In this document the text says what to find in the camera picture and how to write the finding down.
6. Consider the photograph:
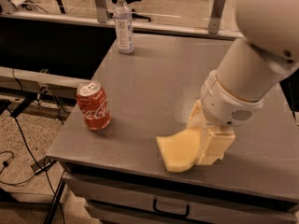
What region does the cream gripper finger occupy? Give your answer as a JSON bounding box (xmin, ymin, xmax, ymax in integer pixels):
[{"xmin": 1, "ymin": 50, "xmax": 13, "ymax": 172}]
[{"xmin": 186, "ymin": 100, "xmax": 204, "ymax": 128}]

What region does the yellow wavy sponge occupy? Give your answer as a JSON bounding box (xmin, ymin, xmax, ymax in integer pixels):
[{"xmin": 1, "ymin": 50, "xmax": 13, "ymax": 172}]
[{"xmin": 156, "ymin": 128, "xmax": 201, "ymax": 173}]

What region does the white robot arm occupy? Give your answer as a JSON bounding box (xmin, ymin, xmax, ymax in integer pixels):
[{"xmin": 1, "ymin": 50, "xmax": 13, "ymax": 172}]
[{"xmin": 187, "ymin": 0, "xmax": 299, "ymax": 165}]

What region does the red Coca-Cola can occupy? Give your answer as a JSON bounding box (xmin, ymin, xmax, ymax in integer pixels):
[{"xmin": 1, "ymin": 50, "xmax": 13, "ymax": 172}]
[{"xmin": 77, "ymin": 80, "xmax": 111, "ymax": 131}]

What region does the clear plastic water bottle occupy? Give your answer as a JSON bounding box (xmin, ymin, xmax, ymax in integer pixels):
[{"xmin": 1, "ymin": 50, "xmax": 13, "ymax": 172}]
[{"xmin": 113, "ymin": 0, "xmax": 134, "ymax": 53}]

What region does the black power adapter on floor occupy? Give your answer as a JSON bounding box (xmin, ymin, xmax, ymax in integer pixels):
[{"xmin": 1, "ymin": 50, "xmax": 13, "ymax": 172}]
[{"xmin": 31, "ymin": 157, "xmax": 55, "ymax": 175}]

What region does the black table leg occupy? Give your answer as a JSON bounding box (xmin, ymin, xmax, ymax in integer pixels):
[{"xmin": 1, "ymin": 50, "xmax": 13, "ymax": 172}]
[{"xmin": 43, "ymin": 179, "xmax": 65, "ymax": 224}]

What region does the grey drawer with black handle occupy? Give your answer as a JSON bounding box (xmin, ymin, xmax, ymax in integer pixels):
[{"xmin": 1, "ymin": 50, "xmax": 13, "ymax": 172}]
[{"xmin": 64, "ymin": 173, "xmax": 298, "ymax": 224}]

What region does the right metal window post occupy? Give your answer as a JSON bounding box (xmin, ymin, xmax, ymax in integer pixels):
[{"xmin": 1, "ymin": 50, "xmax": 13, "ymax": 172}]
[{"xmin": 208, "ymin": 0, "xmax": 226, "ymax": 35}]

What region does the metal window post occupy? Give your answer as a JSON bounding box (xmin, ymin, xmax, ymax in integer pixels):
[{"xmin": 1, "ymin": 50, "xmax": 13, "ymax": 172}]
[
  {"xmin": 208, "ymin": 0, "xmax": 226, "ymax": 35},
  {"xmin": 94, "ymin": 0, "xmax": 109, "ymax": 23}
]

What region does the left metal window post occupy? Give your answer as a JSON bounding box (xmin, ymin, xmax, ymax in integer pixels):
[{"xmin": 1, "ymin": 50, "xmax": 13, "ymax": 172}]
[{"xmin": 94, "ymin": 0, "xmax": 109, "ymax": 23}]

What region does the black floor cable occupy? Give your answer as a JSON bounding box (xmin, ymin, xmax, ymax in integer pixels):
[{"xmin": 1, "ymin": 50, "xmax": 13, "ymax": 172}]
[{"xmin": 11, "ymin": 68, "xmax": 66, "ymax": 224}]

